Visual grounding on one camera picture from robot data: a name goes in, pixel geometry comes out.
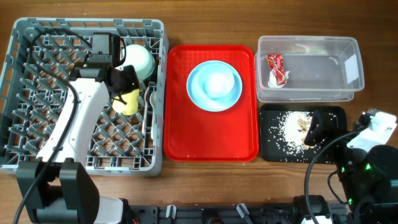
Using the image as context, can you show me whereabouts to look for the yellow plastic cup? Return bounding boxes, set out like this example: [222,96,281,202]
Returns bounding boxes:
[112,89,140,116]

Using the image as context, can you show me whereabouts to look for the mint green bowl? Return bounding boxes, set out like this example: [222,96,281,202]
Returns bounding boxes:
[118,44,155,81]

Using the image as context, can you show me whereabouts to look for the white plastic spoon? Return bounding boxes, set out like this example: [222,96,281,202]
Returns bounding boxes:
[149,91,157,140]

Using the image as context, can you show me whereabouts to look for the rice and food scraps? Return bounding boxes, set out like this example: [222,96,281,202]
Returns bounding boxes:
[262,111,320,163]

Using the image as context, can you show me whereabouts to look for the white plastic fork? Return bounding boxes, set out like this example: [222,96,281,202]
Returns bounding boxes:
[142,87,150,136]

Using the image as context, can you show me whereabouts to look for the white tissue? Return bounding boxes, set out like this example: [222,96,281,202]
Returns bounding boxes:
[268,69,290,88]

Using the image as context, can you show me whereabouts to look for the red snack wrapper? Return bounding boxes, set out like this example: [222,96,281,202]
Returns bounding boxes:
[266,54,286,82]

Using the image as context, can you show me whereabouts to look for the light blue plate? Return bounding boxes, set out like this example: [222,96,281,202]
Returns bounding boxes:
[187,60,243,112]

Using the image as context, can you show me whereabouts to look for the small green saucer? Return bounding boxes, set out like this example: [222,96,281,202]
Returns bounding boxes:
[198,61,234,98]

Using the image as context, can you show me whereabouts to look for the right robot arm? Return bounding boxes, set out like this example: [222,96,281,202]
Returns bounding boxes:
[303,109,397,223]

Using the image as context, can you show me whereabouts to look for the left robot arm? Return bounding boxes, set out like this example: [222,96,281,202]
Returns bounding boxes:
[14,32,139,223]

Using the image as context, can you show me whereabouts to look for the black waste tray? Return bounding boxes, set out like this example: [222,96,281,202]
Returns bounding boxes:
[259,104,347,163]

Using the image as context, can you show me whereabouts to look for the grey dishwasher rack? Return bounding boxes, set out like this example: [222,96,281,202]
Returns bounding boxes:
[1,17,169,177]

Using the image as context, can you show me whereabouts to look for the clear plastic bin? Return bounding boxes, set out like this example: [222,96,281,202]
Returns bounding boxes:
[255,35,365,103]

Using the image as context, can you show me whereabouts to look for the red plastic tray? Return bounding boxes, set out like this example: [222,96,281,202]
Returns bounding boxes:
[163,45,259,162]

